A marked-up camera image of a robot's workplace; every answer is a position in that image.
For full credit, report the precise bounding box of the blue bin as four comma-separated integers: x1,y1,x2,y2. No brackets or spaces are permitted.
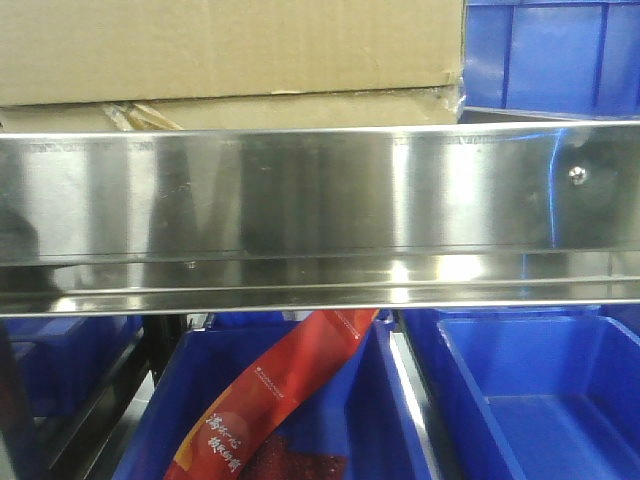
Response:
463,1,639,118
115,319,430,479
1,315,142,417
403,307,639,479

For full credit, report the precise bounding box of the blue bin upper right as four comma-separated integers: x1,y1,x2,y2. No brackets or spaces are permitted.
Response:
463,1,639,118

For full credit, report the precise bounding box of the blue bin lower left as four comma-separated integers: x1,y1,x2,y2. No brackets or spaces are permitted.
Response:
1,315,142,417

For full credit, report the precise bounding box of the red snack package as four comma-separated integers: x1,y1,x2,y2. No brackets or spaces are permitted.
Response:
164,308,379,479

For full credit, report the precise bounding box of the blue bin lower right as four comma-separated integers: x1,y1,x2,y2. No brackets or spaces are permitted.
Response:
403,307,639,479

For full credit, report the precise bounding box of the blue bin lower middle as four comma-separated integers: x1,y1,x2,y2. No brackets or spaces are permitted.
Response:
115,319,430,479

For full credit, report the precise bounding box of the stainless steel shelf rail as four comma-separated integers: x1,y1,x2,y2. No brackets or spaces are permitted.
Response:
1,121,639,316

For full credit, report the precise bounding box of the brown cardboard carton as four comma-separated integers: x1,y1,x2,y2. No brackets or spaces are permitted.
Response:
1,1,465,133

